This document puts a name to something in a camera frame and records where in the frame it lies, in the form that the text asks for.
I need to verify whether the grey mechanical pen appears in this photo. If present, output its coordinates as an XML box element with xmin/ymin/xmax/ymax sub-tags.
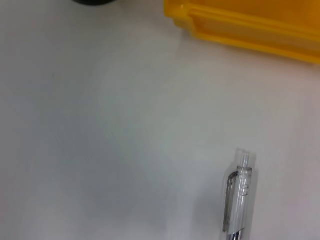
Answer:
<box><xmin>221</xmin><ymin>147</ymin><xmax>254</xmax><ymax>240</ymax></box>

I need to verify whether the black mesh pen holder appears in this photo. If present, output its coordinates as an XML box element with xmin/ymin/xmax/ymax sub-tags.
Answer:
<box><xmin>71</xmin><ymin>0</ymin><xmax>117</xmax><ymax>7</ymax></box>

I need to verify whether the yellow plastic bin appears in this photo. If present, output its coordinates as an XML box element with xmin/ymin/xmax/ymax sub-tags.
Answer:
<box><xmin>163</xmin><ymin>0</ymin><xmax>320</xmax><ymax>66</ymax></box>

